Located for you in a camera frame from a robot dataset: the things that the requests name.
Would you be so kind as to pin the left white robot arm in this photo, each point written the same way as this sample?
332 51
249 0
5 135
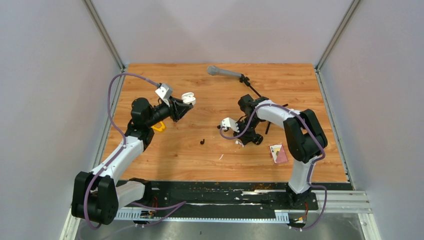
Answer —
97 197

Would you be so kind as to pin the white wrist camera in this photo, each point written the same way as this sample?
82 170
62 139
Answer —
164 92
229 123

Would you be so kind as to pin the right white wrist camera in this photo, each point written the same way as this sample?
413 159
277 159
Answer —
229 123

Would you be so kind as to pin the playing card box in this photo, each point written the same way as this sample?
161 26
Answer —
278 154

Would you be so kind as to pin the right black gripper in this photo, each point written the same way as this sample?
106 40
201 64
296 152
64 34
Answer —
246 138

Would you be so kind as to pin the black earbud charging case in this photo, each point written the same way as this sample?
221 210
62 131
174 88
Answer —
257 140

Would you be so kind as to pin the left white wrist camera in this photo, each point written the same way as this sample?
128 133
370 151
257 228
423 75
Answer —
164 92

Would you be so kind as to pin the white earbud charging case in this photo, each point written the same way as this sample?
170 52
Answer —
188 98

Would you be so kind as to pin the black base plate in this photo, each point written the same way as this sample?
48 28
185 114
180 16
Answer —
225 199

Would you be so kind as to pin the yellow triangular plastic part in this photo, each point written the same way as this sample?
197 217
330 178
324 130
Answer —
159 126

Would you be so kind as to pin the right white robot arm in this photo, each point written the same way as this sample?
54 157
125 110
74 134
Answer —
305 138

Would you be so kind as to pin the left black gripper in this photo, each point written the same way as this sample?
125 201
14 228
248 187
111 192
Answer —
177 109

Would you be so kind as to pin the slotted cable duct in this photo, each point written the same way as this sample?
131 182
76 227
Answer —
136 215

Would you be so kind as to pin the grey microphone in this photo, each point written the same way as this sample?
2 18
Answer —
216 71

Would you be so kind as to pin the white earbud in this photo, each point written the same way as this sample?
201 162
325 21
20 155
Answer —
239 143

